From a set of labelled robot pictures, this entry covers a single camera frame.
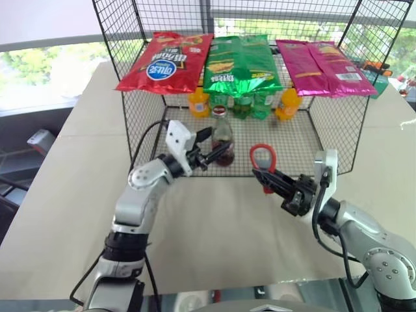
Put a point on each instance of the orange soda bottle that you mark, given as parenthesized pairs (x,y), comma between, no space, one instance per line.
(199,105)
(287,107)

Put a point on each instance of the grey and red device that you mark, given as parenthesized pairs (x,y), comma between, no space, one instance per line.
(40,139)

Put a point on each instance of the green chip bag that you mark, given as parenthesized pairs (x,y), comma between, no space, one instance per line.
(240,65)

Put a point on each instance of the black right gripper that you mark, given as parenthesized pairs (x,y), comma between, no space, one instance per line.
(302,195)

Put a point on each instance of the pink chip bag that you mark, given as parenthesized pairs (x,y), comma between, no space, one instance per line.
(318,71)

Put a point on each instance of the green soda bottle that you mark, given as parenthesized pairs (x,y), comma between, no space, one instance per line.
(242,109)
(220,101)
(262,107)

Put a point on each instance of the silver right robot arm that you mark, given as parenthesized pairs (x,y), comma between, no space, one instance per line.
(373,234)

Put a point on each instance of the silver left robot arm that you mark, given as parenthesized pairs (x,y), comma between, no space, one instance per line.
(136,201)

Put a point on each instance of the red bottle opener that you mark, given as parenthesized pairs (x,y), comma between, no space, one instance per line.
(273,156)

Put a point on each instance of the glass bottle with dark drink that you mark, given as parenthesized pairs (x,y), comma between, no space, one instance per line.
(223,130)

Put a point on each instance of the red metal bottle cap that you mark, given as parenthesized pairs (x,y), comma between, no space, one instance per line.
(219,110)

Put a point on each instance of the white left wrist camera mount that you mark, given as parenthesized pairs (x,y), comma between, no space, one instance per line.
(177,138)

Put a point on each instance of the orange and black tool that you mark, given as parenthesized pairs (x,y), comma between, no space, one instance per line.
(375,65)

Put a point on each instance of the teal box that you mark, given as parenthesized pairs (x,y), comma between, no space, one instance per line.
(378,83)

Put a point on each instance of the red chip bag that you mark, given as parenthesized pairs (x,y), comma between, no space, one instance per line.
(165,65)

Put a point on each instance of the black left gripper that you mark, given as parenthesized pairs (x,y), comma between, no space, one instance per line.
(197,157)

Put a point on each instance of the small red-capped bottle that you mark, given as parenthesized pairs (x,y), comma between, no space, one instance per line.
(404,87)

